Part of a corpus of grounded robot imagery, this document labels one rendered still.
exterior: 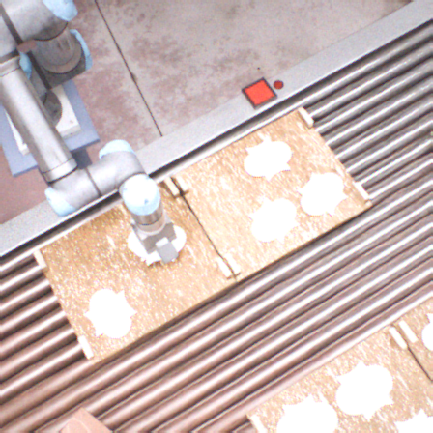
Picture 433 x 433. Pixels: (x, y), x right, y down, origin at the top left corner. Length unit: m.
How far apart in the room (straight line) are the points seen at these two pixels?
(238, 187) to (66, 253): 0.48
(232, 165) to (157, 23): 1.62
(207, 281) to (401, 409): 0.56
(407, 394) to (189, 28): 2.16
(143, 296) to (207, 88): 1.57
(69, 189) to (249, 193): 0.53
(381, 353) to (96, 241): 0.77
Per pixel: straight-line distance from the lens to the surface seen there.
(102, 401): 1.73
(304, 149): 1.90
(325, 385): 1.69
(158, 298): 1.75
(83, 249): 1.83
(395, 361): 1.73
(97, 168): 1.55
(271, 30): 3.33
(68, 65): 1.87
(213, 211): 1.82
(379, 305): 1.77
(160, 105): 3.12
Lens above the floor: 2.60
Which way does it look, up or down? 67 degrees down
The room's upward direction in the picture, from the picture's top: 8 degrees counter-clockwise
